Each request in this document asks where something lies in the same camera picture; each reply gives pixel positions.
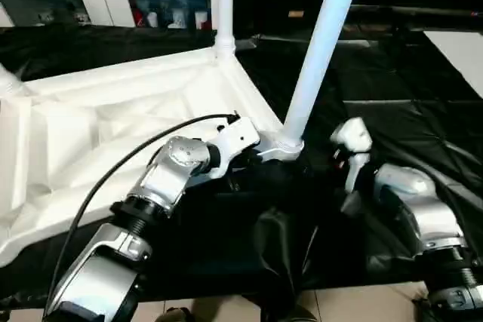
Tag white plastic table leg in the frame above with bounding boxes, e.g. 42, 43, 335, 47
0, 61, 27, 97
214, 0, 237, 61
281, 0, 367, 146

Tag white plastic table top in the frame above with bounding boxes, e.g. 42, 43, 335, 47
0, 41, 306, 268

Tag black mat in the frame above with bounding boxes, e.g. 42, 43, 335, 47
0, 22, 483, 310

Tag white flat board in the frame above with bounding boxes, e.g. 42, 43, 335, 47
422, 30, 483, 91

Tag black left robot foot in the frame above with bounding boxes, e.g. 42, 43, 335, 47
156, 306, 199, 322

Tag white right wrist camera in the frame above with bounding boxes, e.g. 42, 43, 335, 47
330, 117, 374, 197

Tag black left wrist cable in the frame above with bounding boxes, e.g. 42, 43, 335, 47
41, 110, 239, 319

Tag black rail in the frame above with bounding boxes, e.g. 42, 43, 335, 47
349, 4, 483, 20

